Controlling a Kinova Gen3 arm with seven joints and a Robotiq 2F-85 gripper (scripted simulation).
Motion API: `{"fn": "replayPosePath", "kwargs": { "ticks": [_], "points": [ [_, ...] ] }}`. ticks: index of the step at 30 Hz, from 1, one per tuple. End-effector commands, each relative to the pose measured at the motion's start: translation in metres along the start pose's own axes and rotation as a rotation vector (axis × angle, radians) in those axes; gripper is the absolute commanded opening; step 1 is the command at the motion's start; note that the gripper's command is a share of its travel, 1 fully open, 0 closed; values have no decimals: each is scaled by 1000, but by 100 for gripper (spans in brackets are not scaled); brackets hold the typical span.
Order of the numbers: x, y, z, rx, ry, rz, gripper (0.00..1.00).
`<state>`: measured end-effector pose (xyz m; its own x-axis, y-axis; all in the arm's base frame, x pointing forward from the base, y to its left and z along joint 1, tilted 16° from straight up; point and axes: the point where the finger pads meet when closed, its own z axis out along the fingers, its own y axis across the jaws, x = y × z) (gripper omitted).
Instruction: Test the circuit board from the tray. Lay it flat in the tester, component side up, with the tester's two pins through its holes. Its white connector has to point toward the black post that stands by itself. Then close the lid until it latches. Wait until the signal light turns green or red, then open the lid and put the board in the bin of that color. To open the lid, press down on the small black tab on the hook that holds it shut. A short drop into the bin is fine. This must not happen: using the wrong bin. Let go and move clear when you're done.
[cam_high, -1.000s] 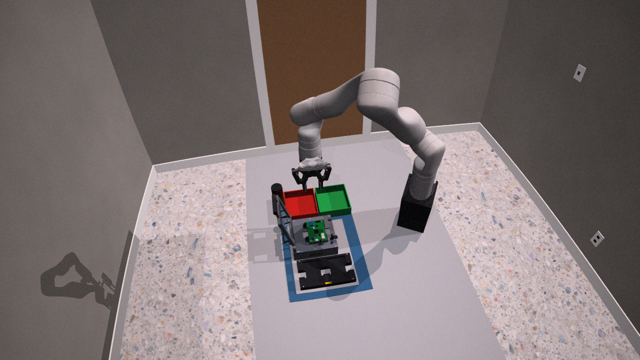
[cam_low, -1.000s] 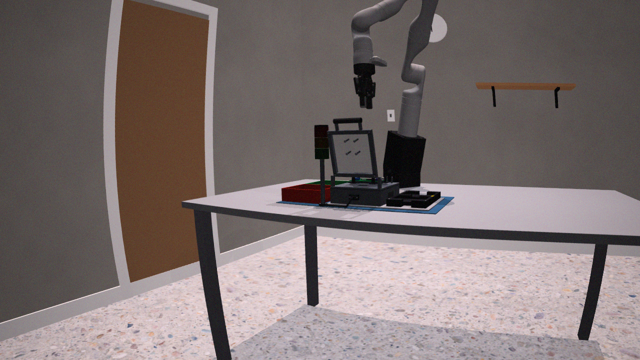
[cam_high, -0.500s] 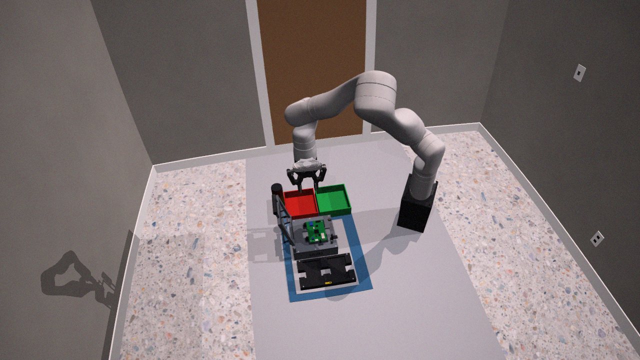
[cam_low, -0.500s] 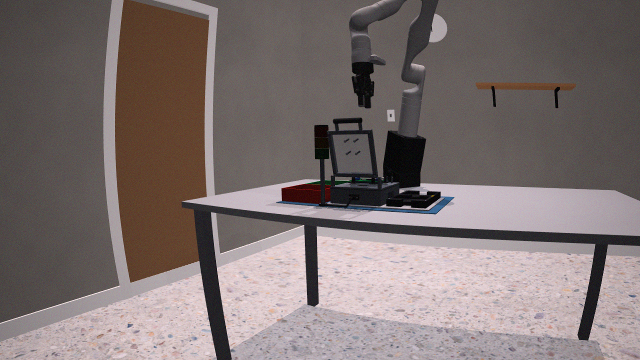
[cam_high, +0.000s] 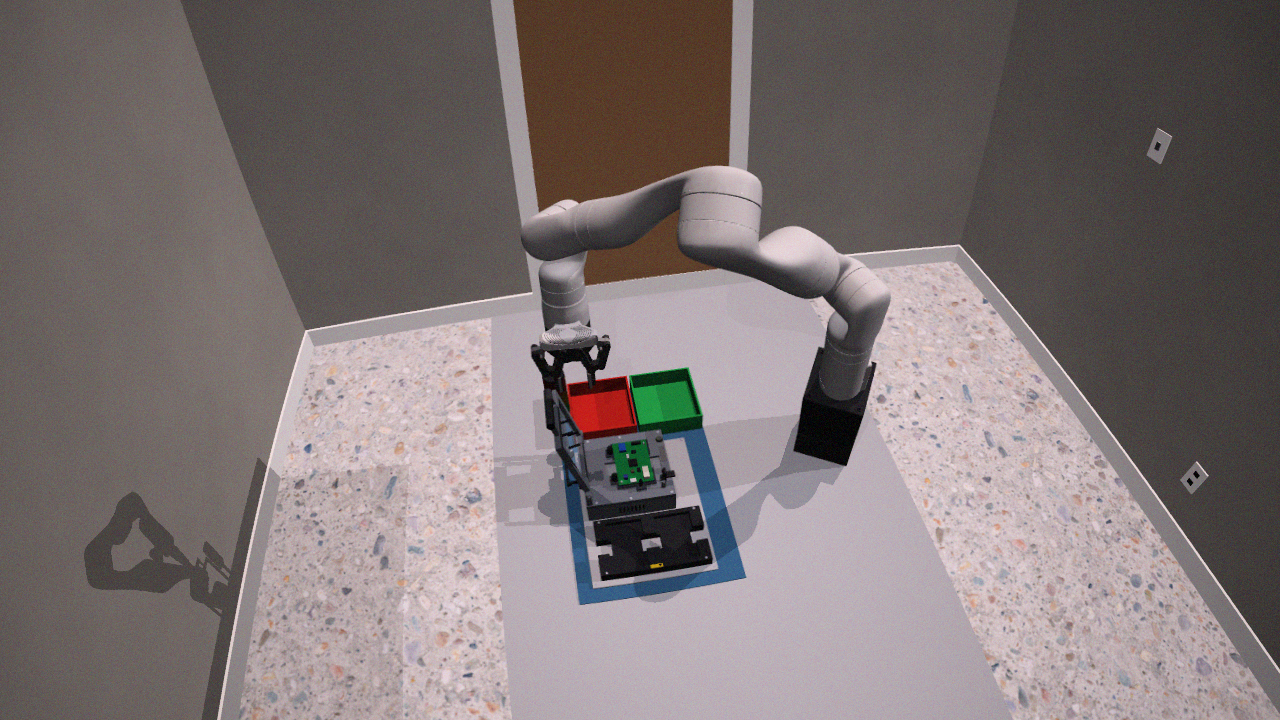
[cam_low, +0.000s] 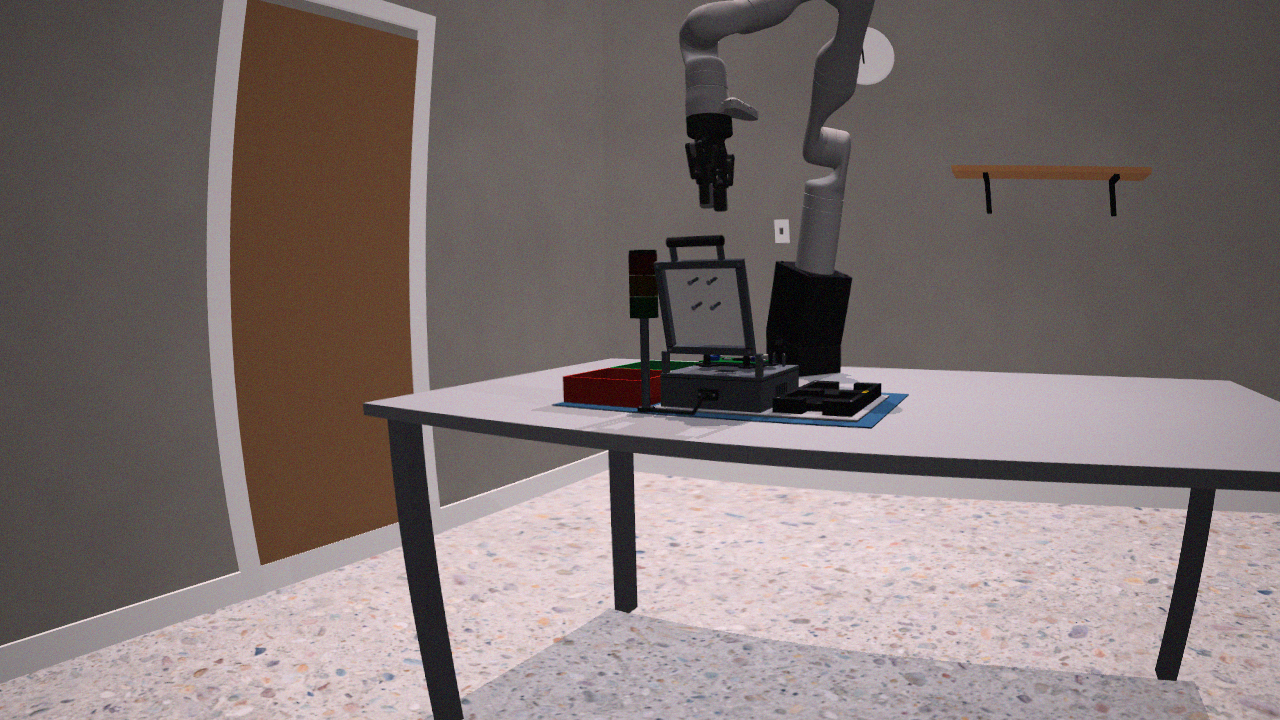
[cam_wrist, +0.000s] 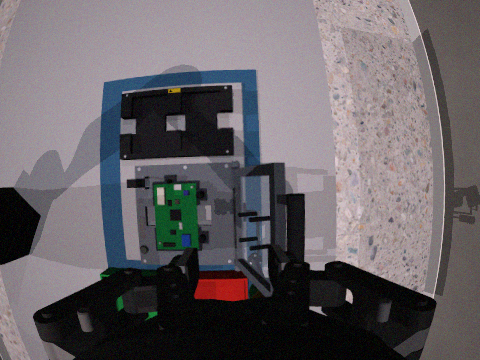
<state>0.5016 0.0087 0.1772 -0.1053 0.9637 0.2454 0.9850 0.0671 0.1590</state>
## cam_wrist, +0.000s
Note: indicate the green open bin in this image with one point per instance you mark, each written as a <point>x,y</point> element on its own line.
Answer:
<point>119,302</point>

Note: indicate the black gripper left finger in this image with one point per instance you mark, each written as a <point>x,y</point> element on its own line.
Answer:
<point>73,324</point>

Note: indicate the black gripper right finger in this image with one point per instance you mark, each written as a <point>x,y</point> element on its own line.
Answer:
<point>400,316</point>

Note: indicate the red bin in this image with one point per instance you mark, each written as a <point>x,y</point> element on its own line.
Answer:
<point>223,285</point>

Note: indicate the green circuit board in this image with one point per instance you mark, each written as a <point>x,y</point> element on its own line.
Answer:
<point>176,216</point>

